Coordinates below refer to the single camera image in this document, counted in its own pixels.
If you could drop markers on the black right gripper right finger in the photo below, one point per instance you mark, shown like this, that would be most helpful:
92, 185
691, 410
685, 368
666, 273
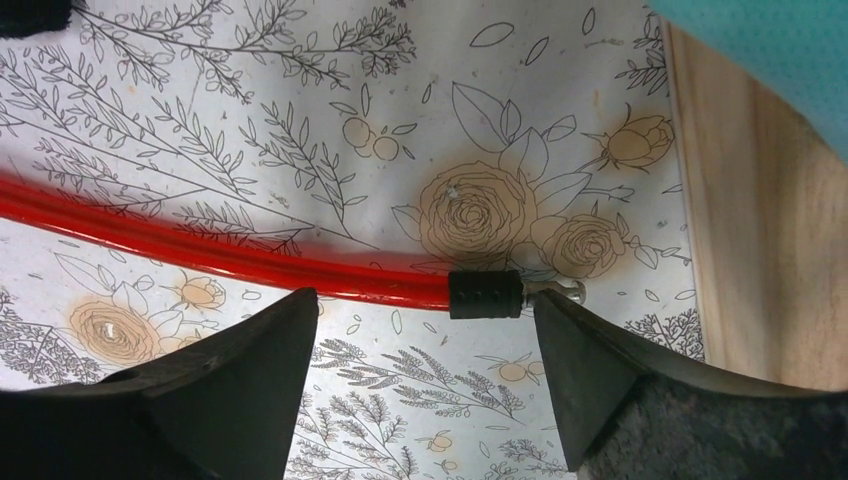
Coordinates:
629, 408

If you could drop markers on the floral table mat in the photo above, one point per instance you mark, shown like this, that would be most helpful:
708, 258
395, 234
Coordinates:
406, 136

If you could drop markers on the teal t-shirt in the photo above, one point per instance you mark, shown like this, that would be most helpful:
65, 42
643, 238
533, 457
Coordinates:
798, 49

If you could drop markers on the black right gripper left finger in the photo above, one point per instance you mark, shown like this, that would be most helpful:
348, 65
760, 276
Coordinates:
224, 407

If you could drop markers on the black white striped garment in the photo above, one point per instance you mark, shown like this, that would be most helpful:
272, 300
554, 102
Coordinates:
26, 18

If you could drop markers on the red cable lock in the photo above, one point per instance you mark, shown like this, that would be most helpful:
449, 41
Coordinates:
463, 295

